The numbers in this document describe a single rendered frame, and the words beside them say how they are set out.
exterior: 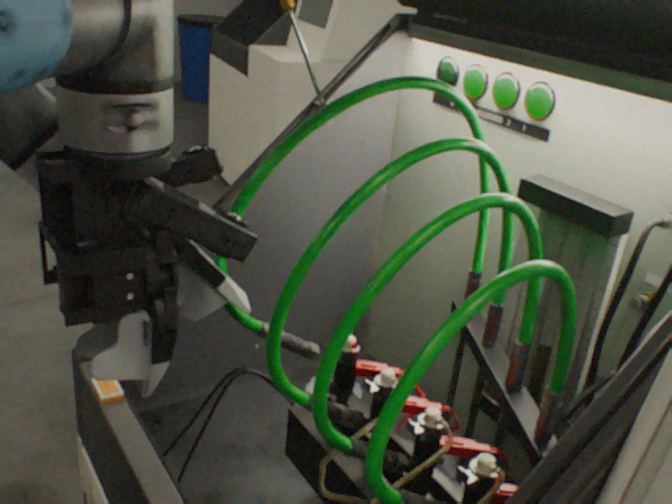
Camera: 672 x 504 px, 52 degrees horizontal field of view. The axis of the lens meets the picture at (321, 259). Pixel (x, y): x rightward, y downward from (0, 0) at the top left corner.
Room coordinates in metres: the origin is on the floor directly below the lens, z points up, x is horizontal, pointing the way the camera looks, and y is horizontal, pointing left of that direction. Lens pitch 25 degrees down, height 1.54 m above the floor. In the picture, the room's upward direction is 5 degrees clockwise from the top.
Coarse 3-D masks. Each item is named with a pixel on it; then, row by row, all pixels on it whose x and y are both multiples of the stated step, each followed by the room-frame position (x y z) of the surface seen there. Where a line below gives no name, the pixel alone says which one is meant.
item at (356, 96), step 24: (360, 96) 0.71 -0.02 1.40; (456, 96) 0.78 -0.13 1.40; (312, 120) 0.68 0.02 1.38; (288, 144) 0.67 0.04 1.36; (264, 168) 0.65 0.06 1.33; (480, 168) 0.83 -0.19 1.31; (240, 192) 0.64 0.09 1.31; (480, 192) 0.83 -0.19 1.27; (240, 216) 0.64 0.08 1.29; (480, 216) 0.83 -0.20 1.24; (480, 240) 0.83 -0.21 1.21; (216, 264) 0.63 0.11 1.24; (480, 264) 0.83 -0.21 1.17; (240, 312) 0.64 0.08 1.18
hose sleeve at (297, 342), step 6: (264, 324) 0.66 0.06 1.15; (264, 330) 0.65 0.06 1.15; (282, 330) 0.68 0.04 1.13; (258, 336) 0.66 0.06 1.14; (264, 336) 0.66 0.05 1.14; (282, 336) 0.67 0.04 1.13; (288, 336) 0.68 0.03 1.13; (294, 336) 0.69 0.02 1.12; (282, 342) 0.67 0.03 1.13; (288, 342) 0.67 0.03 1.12; (294, 342) 0.68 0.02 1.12; (300, 342) 0.68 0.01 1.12; (306, 342) 0.69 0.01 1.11; (288, 348) 0.67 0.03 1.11; (294, 348) 0.68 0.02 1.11; (300, 348) 0.68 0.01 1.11; (306, 348) 0.69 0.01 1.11; (300, 354) 0.68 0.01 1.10
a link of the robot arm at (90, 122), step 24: (72, 96) 0.42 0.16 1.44; (96, 96) 0.42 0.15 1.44; (120, 96) 0.42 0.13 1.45; (144, 96) 0.43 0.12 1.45; (168, 96) 0.45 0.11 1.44; (72, 120) 0.42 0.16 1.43; (96, 120) 0.42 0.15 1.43; (120, 120) 0.42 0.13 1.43; (144, 120) 0.43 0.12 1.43; (168, 120) 0.45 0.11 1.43; (72, 144) 0.42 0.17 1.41; (96, 144) 0.42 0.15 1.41; (120, 144) 0.42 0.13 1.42; (144, 144) 0.43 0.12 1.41; (168, 144) 0.45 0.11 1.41
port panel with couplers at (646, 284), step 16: (656, 240) 0.73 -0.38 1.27; (656, 256) 0.73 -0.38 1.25; (640, 272) 0.74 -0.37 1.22; (656, 272) 0.72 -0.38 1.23; (640, 288) 0.73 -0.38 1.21; (656, 288) 0.72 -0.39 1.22; (640, 304) 0.70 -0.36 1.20; (624, 320) 0.74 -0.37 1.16; (656, 320) 0.71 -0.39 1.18; (624, 336) 0.73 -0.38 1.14; (608, 368) 0.74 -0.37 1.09
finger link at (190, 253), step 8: (176, 240) 0.59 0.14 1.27; (184, 240) 0.59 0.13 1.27; (176, 248) 0.59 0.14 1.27; (184, 248) 0.59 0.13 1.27; (192, 248) 0.59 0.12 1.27; (184, 256) 0.59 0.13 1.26; (192, 256) 0.59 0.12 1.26; (200, 256) 0.59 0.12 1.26; (192, 264) 0.60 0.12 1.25; (200, 264) 0.59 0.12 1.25; (208, 264) 0.59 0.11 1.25; (200, 272) 0.60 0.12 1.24; (208, 272) 0.60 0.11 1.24; (216, 272) 0.60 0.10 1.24; (208, 280) 0.60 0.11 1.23; (216, 280) 0.60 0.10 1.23; (224, 280) 0.60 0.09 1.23; (216, 288) 0.60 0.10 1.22
